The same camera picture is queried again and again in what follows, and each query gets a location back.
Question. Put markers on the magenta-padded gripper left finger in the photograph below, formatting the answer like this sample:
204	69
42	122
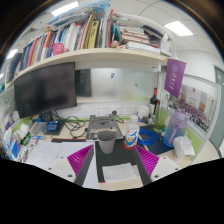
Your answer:
63	166

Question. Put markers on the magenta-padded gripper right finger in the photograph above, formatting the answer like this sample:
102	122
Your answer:
163	166

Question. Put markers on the clear plastic water bottle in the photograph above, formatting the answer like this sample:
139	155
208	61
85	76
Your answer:
132	133

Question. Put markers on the small blue box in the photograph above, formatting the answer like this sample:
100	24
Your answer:
52	126

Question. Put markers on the flat round red coaster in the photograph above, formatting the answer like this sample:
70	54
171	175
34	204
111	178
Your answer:
124	146

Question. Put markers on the white tissue on mat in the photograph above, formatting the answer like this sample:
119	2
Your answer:
118	172

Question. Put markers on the clear plastic box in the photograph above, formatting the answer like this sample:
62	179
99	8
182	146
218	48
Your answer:
38	128

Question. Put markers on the grey textured cup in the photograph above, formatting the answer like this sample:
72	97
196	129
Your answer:
106	143

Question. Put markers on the stack of white tissues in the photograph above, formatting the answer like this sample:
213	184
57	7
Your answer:
20	131

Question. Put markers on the white ceramic jar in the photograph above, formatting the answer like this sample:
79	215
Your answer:
143	112

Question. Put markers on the grey metal laptop stand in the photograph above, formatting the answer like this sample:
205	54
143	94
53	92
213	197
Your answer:
103	123

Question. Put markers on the dark wine bottle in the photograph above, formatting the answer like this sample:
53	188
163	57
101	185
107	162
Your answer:
153	100

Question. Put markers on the group photo poster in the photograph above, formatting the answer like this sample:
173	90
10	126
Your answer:
196	106

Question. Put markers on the black computer monitor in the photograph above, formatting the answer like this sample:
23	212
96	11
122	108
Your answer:
45	90

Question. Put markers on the purple hanging banner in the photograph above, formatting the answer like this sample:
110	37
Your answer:
175	76

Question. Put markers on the ceiling lights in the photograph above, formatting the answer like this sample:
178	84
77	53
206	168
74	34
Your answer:
179	28

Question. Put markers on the white wall socket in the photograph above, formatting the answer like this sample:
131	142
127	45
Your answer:
101	110
116	110
129	109

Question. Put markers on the wall shelf with books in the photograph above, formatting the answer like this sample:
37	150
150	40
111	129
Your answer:
90	55

